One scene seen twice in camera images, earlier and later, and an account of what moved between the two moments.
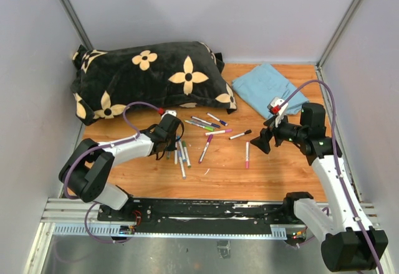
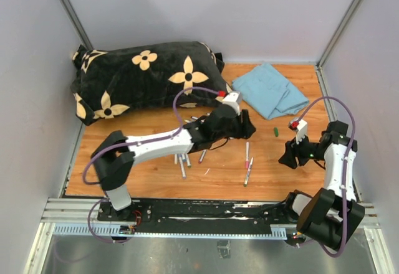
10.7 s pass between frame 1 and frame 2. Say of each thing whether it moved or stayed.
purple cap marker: stayed
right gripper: moved
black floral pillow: stayed
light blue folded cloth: stayed
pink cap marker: stayed
